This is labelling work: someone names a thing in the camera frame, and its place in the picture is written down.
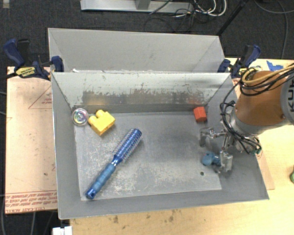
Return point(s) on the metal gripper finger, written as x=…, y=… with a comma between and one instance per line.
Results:
x=226, y=161
x=203, y=136

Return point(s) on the small blue toy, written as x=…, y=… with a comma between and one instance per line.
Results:
x=209, y=158

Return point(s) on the red-orange block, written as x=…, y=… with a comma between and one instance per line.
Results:
x=200, y=114

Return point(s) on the grey metal bin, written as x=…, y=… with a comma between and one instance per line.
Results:
x=166, y=150

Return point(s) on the blue round hair brush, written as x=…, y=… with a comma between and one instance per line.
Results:
x=117, y=160

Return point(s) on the yellow toy brick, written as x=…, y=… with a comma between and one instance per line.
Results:
x=101, y=122

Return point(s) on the brown cardboard board red print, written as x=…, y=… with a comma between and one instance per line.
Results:
x=29, y=141

